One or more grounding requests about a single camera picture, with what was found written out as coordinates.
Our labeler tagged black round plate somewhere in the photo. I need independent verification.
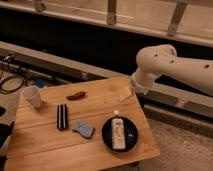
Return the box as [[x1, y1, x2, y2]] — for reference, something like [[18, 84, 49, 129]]
[[102, 117, 138, 153]]

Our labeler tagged yellowish wedge end tool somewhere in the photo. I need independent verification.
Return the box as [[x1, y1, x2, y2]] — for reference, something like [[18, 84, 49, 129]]
[[119, 86, 132, 102]]

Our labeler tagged black cable loop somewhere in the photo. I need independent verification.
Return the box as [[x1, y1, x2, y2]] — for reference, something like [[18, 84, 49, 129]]
[[0, 74, 28, 95]]

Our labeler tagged white bottle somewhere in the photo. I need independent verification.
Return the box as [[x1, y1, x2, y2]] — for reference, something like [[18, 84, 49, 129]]
[[111, 110, 126, 150]]

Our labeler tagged red chili pepper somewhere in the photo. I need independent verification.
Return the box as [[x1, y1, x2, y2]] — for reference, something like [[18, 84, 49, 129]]
[[66, 91, 87, 100]]

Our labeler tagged black object at left edge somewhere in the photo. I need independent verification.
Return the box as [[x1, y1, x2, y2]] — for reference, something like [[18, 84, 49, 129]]
[[0, 106, 14, 171]]

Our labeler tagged blue sponge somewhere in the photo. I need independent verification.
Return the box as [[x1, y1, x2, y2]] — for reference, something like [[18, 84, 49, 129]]
[[72, 121, 95, 139]]

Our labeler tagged white paper cup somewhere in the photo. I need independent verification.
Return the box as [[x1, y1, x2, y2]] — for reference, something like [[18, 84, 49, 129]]
[[21, 86, 42, 108]]

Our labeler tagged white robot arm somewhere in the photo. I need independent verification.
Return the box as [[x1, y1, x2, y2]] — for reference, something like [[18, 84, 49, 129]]
[[129, 44, 213, 96]]

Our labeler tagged black white striped eraser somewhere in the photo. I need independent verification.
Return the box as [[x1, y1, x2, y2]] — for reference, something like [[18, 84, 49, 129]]
[[57, 104, 68, 131]]

